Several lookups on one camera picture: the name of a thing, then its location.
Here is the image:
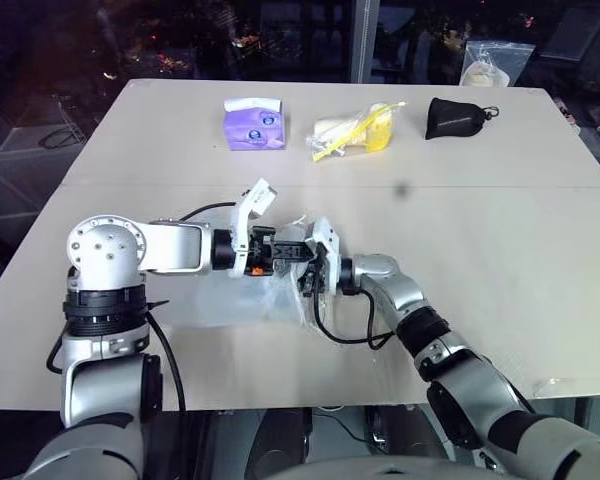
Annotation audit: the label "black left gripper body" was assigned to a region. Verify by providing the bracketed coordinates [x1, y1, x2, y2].
[243, 225, 279, 278]

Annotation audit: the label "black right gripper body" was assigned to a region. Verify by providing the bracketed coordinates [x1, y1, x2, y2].
[299, 248, 332, 300]

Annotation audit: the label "translucent plastic drawstring bag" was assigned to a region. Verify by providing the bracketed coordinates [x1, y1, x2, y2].
[193, 215, 326, 331]

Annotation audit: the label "clear zip bag yellow contents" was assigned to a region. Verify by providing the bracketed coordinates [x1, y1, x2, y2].
[303, 100, 408, 163]

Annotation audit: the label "clear zip bag white contents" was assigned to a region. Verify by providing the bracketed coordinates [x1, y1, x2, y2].
[458, 39, 537, 89]

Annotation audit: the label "purple tissue pack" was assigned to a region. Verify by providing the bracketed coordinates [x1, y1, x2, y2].
[223, 96, 288, 152]

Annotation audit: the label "dark rounded shape under table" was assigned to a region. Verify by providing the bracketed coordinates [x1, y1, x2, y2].
[227, 407, 314, 480]
[363, 403, 434, 464]

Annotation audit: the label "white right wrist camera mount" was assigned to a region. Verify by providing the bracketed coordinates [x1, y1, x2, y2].
[303, 216, 343, 297]

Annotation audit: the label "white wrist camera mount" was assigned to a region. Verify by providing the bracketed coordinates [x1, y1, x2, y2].
[228, 176, 279, 279]
[303, 216, 343, 297]

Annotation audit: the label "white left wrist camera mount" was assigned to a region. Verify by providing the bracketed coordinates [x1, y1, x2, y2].
[228, 176, 279, 279]

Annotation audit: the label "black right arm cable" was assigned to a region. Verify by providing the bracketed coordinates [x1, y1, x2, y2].
[311, 285, 397, 350]

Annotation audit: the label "black mesh drawstring pouch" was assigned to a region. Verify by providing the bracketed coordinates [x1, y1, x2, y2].
[423, 96, 500, 142]

